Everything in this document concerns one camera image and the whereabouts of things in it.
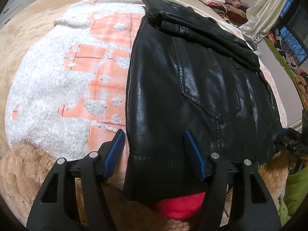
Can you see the red garment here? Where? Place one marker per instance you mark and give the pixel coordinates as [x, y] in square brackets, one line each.
[185, 209]

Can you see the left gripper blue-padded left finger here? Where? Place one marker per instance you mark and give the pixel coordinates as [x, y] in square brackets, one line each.
[55, 206]

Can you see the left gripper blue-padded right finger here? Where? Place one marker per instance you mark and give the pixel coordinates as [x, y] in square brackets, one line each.
[252, 208]

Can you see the window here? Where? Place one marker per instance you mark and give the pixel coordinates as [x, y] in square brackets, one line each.
[292, 25]

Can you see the cream satin curtain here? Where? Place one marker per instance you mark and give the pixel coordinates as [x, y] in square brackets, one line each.
[261, 18]

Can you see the black leather jacket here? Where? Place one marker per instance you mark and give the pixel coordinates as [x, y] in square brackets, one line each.
[192, 89]

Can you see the bag of clothes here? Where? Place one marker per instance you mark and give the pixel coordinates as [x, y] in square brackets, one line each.
[254, 47]

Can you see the white orange patterned blanket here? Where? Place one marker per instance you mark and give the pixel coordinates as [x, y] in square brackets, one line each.
[72, 82]

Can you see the tan plush bedspread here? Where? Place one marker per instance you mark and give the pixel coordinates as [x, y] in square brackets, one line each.
[25, 163]

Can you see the pile of folded clothes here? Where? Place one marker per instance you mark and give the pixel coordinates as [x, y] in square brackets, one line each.
[231, 11]

